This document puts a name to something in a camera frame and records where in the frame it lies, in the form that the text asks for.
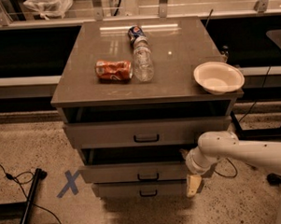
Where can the clear plastic bag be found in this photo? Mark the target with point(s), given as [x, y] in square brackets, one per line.
[49, 8]

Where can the grey top drawer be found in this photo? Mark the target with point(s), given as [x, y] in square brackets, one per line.
[142, 133]

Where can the blue tape cross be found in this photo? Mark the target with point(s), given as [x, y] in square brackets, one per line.
[70, 183]

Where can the black stand leg right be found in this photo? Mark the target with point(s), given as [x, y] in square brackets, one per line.
[237, 127]

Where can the black stand leg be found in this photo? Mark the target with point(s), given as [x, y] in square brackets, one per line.
[237, 127]
[30, 199]

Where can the black stand leg left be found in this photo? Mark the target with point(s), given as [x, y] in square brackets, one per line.
[30, 199]

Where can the black antenna rod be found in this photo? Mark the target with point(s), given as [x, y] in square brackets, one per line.
[208, 18]

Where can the white paper bowl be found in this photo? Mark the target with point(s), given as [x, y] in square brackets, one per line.
[218, 77]

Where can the crushed orange soda can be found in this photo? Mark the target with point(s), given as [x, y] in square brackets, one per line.
[114, 70]

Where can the blue pepsi can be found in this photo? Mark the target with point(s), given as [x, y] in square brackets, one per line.
[135, 33]

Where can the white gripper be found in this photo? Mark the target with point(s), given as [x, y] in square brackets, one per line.
[192, 164]

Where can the grey drawer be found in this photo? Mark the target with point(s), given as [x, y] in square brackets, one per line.
[135, 164]
[140, 189]
[142, 133]

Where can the grey drawer cabinet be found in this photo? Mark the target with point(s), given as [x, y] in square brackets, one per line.
[133, 94]

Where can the clear plastic water bottle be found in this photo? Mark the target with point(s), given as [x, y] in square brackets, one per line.
[142, 60]

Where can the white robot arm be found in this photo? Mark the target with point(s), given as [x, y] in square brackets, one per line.
[214, 146]

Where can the grey bottom drawer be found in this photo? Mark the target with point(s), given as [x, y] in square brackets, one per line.
[140, 189]

